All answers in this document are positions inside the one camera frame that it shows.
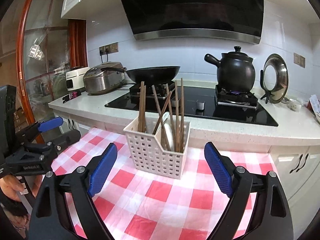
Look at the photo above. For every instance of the white stone kitchen counter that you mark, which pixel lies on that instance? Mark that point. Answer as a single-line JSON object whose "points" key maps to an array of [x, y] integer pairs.
{"points": [[87, 105]]}

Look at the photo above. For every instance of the black lid rack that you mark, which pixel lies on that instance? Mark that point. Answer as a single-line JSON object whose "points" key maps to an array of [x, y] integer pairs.
{"points": [[261, 80]]}

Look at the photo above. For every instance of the triple wall socket panel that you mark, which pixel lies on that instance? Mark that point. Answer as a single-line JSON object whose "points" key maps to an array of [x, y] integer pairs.
{"points": [[112, 47]]}

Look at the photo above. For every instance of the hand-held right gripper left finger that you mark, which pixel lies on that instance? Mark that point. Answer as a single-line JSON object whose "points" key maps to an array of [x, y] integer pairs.
{"points": [[102, 172]]}

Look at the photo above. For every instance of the white plastic food bags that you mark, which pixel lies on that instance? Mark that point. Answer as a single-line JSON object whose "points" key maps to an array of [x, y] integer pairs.
{"points": [[315, 105]]}

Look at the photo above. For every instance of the white perforated plastic basket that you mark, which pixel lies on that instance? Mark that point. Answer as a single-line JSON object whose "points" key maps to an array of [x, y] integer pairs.
{"points": [[150, 155]]}

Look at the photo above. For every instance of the small white cup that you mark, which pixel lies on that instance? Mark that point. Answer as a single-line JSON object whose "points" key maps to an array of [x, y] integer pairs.
{"points": [[294, 105]]}

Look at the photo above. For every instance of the black glass gas hob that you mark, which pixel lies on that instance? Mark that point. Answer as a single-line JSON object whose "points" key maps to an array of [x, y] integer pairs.
{"points": [[237, 115]]}

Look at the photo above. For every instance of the black clay pot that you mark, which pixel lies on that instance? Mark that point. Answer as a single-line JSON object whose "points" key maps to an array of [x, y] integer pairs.
{"points": [[235, 75]]}

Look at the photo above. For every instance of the small wall socket panel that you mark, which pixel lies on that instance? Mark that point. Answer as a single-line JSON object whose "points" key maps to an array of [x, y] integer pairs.
{"points": [[299, 60]]}

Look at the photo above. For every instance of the black pink patterned item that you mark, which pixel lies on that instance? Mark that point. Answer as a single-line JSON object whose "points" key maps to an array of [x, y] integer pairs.
{"points": [[72, 96]]}

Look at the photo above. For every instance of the stainless steel pot lid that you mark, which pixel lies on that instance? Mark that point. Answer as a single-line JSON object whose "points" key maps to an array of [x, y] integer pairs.
{"points": [[283, 77]]}

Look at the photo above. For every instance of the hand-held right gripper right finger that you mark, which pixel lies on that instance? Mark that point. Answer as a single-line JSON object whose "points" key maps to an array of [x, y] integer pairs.
{"points": [[218, 170]]}

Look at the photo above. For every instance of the black wok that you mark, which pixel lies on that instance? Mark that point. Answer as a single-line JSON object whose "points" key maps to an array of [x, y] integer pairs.
{"points": [[155, 73]]}

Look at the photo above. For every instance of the wooden framed glass door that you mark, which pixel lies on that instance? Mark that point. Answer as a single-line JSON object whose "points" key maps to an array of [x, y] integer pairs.
{"points": [[21, 42]]}

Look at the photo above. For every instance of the set of wooden chopsticks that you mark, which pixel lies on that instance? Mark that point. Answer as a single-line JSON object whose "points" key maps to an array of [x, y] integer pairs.
{"points": [[182, 105]]}

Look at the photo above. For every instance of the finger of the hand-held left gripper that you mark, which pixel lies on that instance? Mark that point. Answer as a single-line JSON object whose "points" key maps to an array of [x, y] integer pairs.
{"points": [[70, 137], [51, 124]]}

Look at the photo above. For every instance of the black range hood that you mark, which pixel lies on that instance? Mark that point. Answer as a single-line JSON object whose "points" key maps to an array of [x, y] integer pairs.
{"points": [[190, 7]]}

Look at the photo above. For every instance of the white plastic spoon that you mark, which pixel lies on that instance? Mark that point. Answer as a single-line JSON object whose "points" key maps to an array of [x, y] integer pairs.
{"points": [[169, 135], [165, 116]]}

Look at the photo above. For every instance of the white countertop cooker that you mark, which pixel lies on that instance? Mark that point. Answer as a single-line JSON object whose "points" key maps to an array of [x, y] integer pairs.
{"points": [[75, 77]]}

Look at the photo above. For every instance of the stainless steel rice cooker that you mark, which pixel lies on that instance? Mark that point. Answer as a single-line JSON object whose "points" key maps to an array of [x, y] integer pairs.
{"points": [[100, 81]]}

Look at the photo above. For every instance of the person's left hand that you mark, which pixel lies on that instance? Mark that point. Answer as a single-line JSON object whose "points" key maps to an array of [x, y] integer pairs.
{"points": [[11, 187]]}

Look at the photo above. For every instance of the red white checkered tablecloth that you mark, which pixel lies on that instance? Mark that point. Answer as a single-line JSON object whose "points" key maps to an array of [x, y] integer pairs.
{"points": [[150, 197]]}

